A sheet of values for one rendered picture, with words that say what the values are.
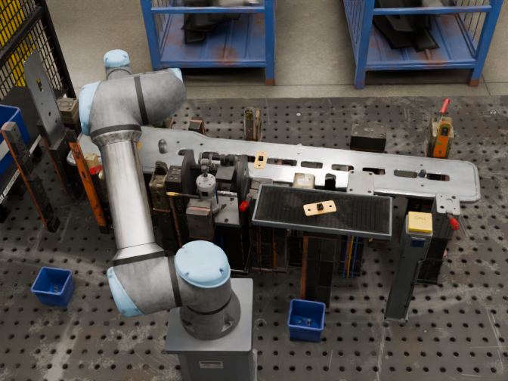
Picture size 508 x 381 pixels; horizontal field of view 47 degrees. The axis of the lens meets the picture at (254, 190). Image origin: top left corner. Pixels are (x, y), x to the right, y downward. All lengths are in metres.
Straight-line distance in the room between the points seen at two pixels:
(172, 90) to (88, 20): 3.54
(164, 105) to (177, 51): 2.70
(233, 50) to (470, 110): 1.82
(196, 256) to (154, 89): 0.39
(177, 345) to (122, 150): 0.48
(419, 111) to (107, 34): 2.71
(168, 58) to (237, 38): 0.50
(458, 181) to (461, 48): 2.26
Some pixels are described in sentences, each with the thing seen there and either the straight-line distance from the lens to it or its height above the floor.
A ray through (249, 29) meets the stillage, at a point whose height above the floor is 0.17.
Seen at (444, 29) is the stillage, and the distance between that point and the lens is 4.32.
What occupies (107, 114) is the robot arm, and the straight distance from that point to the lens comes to 1.34.
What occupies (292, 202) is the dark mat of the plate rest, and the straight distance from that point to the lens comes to 1.61.
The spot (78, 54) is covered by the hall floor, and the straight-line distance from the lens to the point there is 4.51.
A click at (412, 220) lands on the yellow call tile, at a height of 1.16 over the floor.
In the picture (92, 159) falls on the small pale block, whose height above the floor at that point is 1.06.
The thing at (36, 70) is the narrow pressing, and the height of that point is 1.28.
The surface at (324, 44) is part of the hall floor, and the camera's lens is 4.36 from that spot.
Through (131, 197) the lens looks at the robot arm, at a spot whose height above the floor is 1.42.
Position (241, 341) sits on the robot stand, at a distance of 1.44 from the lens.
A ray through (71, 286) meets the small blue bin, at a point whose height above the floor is 0.74.
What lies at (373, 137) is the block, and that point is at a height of 1.03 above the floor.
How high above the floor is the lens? 2.36
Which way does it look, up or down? 47 degrees down
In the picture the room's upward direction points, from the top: 3 degrees counter-clockwise
